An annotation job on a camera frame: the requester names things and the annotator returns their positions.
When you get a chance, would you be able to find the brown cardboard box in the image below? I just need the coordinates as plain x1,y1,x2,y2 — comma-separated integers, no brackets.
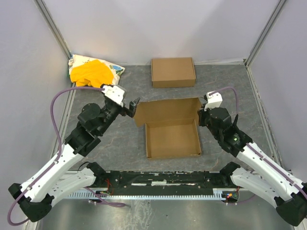
151,57,196,88
134,97,201,160

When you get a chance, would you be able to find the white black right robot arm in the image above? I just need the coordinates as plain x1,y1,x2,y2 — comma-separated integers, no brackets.
198,106,307,227

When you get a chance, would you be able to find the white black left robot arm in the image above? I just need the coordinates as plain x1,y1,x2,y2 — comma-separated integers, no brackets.
8,98,140,222

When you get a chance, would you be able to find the folded brown cardboard box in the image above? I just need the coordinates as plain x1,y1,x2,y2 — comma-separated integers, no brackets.
151,57,196,88

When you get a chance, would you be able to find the yellow cloth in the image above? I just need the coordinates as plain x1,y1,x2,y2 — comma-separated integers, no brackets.
70,60,114,88

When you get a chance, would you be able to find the white patterned cloth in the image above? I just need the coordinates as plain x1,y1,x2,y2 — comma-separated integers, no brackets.
68,55,125,85

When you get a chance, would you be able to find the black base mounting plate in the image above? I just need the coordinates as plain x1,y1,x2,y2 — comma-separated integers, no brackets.
90,171,237,194

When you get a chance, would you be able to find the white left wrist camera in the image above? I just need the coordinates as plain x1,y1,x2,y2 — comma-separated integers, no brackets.
101,84,126,107

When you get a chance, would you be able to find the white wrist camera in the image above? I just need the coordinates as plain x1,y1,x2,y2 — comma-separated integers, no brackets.
101,84,126,107
204,92,223,111

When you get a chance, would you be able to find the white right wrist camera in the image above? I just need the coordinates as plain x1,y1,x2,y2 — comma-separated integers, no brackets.
204,92,223,111

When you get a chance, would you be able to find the light blue slotted cable duct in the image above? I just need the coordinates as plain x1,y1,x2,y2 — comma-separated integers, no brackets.
66,185,237,200

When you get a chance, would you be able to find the right aluminium floor rail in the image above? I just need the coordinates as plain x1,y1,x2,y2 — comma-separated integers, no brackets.
246,66,285,168

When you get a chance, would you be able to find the aluminium floor rail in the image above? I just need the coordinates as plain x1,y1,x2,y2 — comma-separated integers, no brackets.
246,66,285,168
23,83,77,230

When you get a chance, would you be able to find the right aluminium frame post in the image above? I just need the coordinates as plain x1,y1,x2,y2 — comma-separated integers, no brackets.
245,0,288,68

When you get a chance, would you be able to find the aluminium frame post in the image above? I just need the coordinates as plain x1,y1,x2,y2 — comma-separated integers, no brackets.
245,0,288,68
34,0,72,59

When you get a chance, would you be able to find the left aluminium frame post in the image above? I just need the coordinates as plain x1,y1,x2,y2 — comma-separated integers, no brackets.
34,0,72,59

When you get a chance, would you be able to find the left aluminium floor rail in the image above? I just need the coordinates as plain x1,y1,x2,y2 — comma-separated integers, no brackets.
23,83,77,230

